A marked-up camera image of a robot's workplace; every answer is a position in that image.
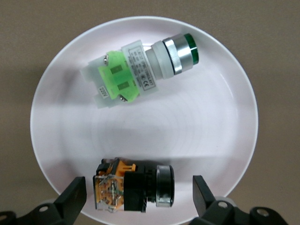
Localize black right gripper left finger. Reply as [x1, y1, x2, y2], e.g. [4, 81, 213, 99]
[0, 176, 88, 225]

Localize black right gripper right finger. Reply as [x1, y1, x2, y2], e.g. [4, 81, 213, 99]
[189, 175, 288, 225]

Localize pale pink round plate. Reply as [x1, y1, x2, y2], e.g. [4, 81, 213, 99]
[30, 15, 260, 225]

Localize brown table mat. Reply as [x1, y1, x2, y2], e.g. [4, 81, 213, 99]
[0, 0, 300, 225]

